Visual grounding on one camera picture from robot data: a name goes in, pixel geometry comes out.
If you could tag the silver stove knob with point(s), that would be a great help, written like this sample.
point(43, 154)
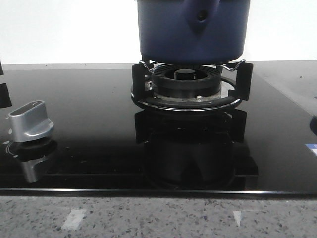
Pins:
point(30, 122)

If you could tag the black glass gas stove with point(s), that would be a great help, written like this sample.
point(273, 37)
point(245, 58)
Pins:
point(102, 144)

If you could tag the black left pan support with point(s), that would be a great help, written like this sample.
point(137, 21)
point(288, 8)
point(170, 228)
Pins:
point(5, 100)

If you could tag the dark blue pot lid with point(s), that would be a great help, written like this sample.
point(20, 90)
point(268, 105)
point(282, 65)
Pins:
point(313, 125)

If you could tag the blue cooking pot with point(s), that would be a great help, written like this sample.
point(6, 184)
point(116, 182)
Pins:
point(192, 31)

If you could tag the black gas burner head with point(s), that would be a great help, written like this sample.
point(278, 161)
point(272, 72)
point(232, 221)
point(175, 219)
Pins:
point(188, 81)

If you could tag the blue white label sticker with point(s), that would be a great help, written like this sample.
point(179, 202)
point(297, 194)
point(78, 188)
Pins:
point(312, 148)

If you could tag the silver wire pot trivet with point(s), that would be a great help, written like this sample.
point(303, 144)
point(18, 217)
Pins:
point(228, 66)

